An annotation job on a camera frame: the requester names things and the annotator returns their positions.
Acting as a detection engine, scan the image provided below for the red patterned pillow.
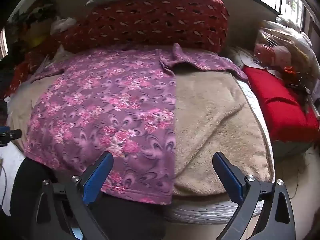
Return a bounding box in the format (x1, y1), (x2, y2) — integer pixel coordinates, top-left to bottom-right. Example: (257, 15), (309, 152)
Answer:
(1, 0), (229, 98)

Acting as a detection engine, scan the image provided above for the purple floral garment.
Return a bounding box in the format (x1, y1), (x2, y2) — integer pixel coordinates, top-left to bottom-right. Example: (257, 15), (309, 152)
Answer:
(24, 44), (248, 205)

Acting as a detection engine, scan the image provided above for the red folded cloth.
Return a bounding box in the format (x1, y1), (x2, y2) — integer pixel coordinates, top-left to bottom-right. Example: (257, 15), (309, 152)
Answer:
(243, 67), (319, 142)

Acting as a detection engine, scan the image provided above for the clutter pile on shelf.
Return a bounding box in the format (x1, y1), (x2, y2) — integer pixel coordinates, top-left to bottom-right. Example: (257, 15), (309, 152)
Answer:
(4, 0), (58, 50)

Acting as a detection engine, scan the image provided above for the beige fleece blanket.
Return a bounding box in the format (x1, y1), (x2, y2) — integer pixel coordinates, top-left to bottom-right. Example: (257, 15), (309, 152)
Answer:
(7, 71), (273, 197)

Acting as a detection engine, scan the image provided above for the white crumpled cloth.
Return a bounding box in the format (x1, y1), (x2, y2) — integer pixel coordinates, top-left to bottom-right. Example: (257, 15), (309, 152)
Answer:
(50, 17), (76, 35)

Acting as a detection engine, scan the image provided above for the plastic bag with doll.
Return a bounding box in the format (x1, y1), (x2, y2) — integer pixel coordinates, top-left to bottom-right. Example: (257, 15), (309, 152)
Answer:
(253, 21), (319, 79)

